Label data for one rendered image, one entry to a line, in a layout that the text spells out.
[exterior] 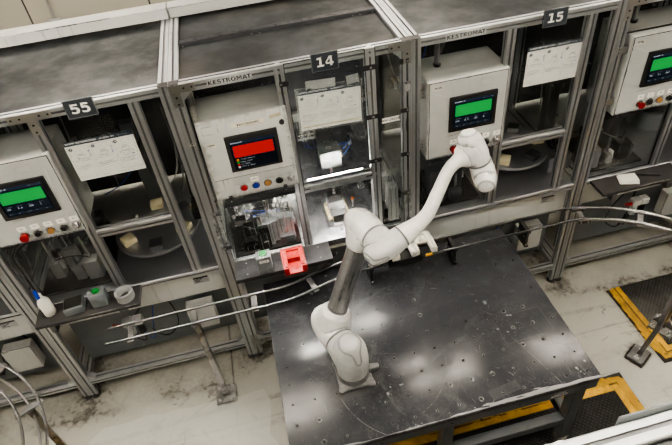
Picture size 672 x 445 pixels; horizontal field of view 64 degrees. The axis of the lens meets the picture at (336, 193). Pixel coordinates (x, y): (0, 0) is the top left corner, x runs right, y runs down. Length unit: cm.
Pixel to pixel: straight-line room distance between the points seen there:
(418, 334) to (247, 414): 124
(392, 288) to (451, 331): 42
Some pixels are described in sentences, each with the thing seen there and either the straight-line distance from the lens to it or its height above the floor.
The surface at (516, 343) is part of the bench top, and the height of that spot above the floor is 68.
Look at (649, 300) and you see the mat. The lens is 425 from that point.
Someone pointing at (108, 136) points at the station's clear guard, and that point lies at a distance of 260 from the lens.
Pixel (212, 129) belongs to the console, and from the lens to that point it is 253.
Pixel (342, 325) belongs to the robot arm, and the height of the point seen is 92.
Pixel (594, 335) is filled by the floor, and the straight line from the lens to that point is 396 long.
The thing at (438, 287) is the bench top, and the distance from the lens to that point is 313.
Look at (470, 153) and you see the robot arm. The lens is 234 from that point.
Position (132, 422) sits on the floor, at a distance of 381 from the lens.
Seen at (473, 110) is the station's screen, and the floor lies 161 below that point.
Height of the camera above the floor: 308
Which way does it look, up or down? 40 degrees down
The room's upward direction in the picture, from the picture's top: 7 degrees counter-clockwise
